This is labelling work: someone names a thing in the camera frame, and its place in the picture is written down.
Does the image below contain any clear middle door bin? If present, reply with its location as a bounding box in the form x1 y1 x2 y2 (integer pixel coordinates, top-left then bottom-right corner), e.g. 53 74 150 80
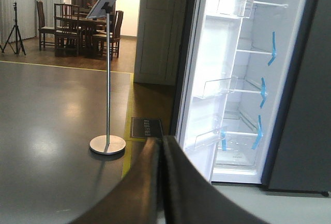
199 76 238 99

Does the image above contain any silver sign stand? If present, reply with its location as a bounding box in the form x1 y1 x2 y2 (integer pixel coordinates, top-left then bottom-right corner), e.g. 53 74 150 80
87 0 126 155

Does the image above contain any dark floor label sign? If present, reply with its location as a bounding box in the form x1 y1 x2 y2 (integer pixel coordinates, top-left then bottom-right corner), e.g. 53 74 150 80
130 117 163 138

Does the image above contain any white fridge door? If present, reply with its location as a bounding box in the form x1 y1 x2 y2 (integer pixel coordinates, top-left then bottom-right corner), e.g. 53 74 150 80
170 0 244 181

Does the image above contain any wooden dining chair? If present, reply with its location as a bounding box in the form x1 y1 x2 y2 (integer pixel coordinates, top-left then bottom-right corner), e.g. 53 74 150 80
36 1 55 51

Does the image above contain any black camera tripod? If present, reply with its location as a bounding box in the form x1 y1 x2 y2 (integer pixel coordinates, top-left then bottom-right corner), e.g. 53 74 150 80
1 2 26 55

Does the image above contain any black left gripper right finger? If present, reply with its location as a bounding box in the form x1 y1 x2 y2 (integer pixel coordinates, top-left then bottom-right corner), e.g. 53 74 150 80
162 136 265 223

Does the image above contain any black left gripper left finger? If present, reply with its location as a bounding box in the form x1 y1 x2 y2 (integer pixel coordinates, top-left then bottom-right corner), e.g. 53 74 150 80
72 138 161 223

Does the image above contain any dark wooden dining table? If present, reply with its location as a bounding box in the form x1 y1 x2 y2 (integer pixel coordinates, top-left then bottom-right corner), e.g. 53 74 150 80
54 14 114 58

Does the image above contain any clear door bin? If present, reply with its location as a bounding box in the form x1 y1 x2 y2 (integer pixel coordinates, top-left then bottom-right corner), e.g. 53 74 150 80
199 76 238 99
216 0 254 18
193 128 227 151

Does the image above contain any grey refrigerator body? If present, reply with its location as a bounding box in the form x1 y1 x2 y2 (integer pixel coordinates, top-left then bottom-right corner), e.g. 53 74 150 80
211 0 330 192

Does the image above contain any clear upper door bin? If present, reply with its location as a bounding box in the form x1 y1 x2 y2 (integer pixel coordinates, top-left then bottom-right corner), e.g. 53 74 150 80
216 0 254 18

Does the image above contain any clear lower door bin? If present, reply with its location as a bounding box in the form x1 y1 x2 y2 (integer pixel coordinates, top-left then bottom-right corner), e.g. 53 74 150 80
193 128 227 151

